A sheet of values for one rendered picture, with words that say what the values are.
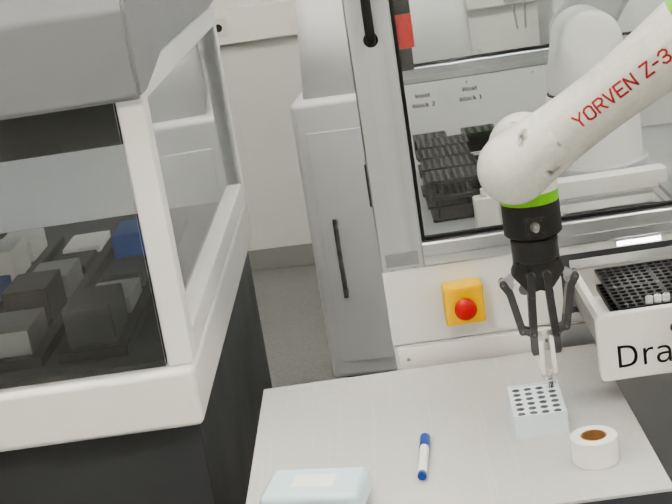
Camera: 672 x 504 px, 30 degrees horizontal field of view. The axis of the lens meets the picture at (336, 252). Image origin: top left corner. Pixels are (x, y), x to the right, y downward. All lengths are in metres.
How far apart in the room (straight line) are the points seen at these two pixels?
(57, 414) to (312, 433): 0.43
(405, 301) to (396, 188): 0.21
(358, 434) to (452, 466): 0.22
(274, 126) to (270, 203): 0.36
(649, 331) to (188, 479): 0.84
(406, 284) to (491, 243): 0.17
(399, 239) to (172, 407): 0.51
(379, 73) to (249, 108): 3.44
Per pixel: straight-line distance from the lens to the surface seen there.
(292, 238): 5.75
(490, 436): 2.04
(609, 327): 2.02
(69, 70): 2.01
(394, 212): 2.27
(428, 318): 2.33
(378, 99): 2.23
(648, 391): 2.45
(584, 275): 2.36
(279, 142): 5.65
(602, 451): 1.89
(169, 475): 2.27
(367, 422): 2.14
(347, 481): 1.86
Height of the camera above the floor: 1.63
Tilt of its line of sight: 16 degrees down
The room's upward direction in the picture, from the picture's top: 9 degrees counter-clockwise
